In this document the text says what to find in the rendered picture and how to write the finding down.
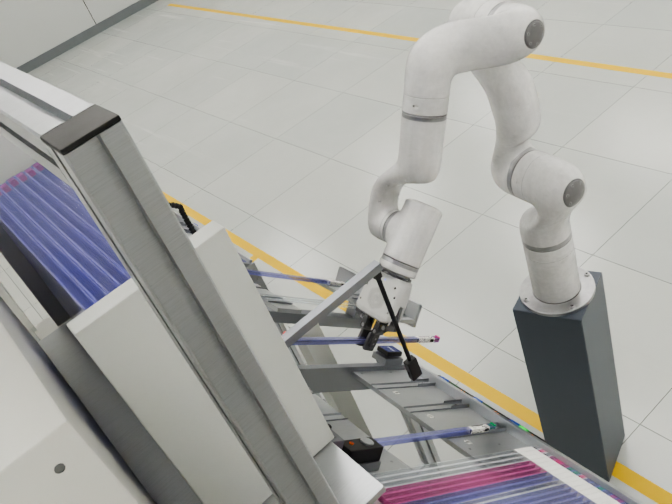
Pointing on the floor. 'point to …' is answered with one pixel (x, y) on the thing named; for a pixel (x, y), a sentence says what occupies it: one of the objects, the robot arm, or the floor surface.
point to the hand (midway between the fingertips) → (367, 339)
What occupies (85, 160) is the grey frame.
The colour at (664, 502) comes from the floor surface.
